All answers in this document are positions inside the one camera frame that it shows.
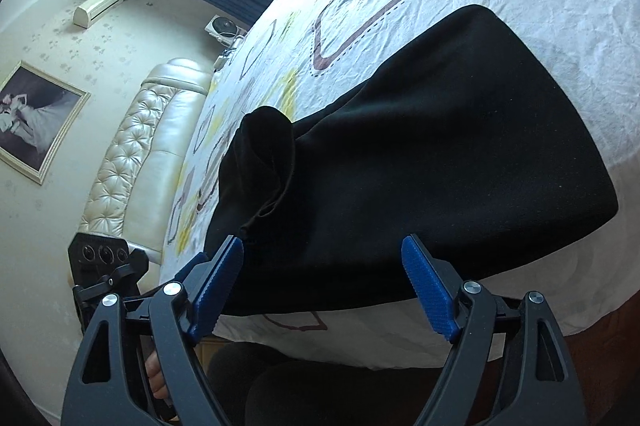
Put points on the cream tufted leather headboard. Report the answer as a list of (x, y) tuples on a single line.
[(135, 155)]

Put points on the person's dark-clothed legs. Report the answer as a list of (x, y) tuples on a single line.
[(300, 391)]

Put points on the black pants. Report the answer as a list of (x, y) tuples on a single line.
[(425, 155)]

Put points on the framed wall picture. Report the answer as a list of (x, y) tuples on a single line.
[(35, 120)]

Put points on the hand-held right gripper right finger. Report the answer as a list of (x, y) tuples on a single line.
[(430, 291)]

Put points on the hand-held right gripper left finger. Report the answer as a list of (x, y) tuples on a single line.
[(220, 286)]

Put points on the white fan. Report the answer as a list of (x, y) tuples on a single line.
[(222, 28)]

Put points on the person's left hand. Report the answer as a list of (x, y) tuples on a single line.
[(157, 376)]

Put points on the white air conditioner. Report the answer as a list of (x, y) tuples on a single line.
[(100, 4)]

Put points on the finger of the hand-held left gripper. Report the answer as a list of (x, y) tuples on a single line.
[(199, 263)]

